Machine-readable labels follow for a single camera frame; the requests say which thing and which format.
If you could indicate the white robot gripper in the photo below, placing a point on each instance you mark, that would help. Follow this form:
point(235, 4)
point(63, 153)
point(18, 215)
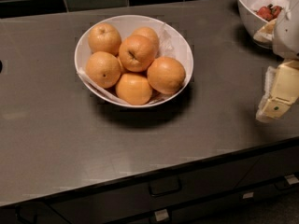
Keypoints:
point(287, 34)

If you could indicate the orange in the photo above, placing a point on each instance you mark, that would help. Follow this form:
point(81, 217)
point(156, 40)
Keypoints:
point(136, 53)
point(166, 75)
point(134, 89)
point(104, 37)
point(103, 69)
point(148, 33)

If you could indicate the white bowl with strawberries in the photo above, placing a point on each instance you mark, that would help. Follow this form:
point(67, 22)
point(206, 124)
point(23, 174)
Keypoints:
point(248, 8)

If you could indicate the white paper bowl liner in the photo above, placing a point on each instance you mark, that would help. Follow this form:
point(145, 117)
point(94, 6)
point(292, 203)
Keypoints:
point(168, 46)

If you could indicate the white bowl with oranges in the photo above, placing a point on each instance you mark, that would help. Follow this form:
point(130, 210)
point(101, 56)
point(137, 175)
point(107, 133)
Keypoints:
point(126, 24)

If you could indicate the dark drawer front right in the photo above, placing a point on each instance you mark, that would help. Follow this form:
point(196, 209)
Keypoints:
point(272, 165)

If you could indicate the dark drawer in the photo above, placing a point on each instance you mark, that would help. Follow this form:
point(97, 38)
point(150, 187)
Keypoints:
point(138, 200)
point(272, 165)

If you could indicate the red strawberries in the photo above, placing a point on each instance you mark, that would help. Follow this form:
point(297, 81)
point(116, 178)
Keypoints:
point(270, 12)

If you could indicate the dark drawer front centre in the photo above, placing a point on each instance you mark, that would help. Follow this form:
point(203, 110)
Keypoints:
point(138, 200)

